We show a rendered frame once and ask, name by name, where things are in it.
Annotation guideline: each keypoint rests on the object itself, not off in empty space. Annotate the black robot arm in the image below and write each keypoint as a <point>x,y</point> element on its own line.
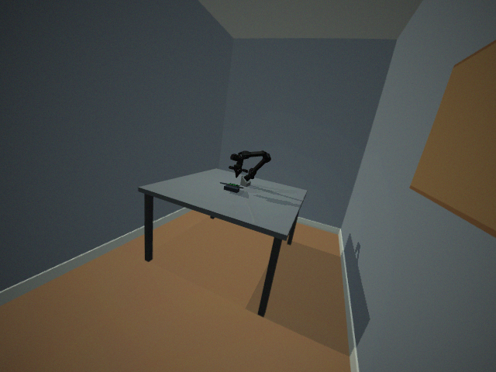
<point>245,155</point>

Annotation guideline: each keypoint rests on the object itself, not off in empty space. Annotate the dark grey switch panel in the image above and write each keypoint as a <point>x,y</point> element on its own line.
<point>231,187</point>

